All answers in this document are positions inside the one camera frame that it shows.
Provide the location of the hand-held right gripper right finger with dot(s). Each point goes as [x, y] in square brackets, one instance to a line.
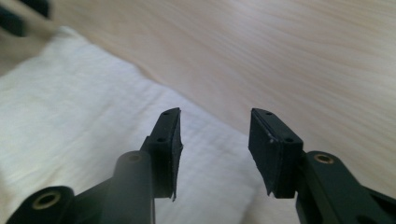
[274, 155]

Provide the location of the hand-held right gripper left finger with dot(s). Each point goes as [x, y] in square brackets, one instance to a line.
[166, 149]

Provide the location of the cream towel with white label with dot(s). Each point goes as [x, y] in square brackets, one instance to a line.
[93, 130]

